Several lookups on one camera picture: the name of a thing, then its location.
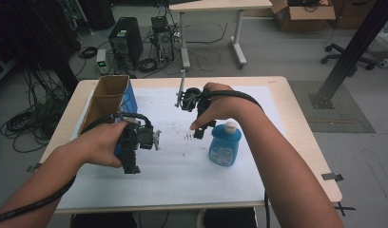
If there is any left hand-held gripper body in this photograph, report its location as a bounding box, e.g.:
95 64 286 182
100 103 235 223
119 115 163 151

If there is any metal table clip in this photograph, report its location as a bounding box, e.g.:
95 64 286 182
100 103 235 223
320 172 344 182
26 162 43 174

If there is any dark curtain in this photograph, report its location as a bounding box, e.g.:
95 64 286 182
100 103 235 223
0 0 81 69

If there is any person's left hand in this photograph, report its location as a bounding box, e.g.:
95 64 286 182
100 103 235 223
75 121 128 169

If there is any black office chair base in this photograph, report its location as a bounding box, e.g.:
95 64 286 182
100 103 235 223
320 42 378 72

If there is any person's leg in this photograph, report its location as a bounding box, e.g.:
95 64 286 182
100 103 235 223
71 212 138 228
203 207 258 228

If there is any white table mat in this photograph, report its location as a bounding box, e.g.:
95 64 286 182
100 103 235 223
57 85 288 211

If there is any person's right hand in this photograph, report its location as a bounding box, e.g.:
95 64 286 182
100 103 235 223
189 83 247 131

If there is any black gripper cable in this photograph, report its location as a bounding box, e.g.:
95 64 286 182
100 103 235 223
0 112 155 224
204 89 272 228

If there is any person's right leg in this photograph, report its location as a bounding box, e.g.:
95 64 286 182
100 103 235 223
203 207 258 228

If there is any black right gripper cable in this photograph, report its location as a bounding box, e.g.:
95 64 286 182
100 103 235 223
204 89 272 228

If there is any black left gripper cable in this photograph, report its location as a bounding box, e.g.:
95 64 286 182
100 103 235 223
0 112 155 224

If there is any bundle of black floor cables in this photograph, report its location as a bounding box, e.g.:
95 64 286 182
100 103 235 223
0 67 72 153

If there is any person's left leg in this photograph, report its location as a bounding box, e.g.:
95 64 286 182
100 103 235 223
71 212 138 228

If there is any coiled black cable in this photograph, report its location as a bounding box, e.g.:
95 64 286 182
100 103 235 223
77 46 99 60

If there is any black metal stand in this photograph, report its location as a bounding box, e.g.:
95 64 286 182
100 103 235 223
307 0 388 110

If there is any open computer tower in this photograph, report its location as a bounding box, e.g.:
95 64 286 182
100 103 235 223
150 16 176 65

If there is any black computer tower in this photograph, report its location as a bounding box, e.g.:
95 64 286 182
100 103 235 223
107 17 145 69

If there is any blue cardboard box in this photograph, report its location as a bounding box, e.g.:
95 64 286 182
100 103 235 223
77 74 139 160

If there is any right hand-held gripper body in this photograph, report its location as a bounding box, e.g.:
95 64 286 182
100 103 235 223
175 69 213 122

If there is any small white power supply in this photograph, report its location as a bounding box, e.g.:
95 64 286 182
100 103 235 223
95 48 108 75

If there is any grey floor mat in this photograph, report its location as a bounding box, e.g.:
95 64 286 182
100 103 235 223
288 80 377 134

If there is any loose black floor cable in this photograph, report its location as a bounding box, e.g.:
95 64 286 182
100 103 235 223
185 22 228 45

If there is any open brown cardboard box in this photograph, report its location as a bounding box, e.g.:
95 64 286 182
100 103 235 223
270 0 337 32

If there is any blue bottle with white cap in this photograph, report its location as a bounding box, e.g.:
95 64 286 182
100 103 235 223
208 121 243 167

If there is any white desk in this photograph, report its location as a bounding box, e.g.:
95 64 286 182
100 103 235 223
168 0 274 71

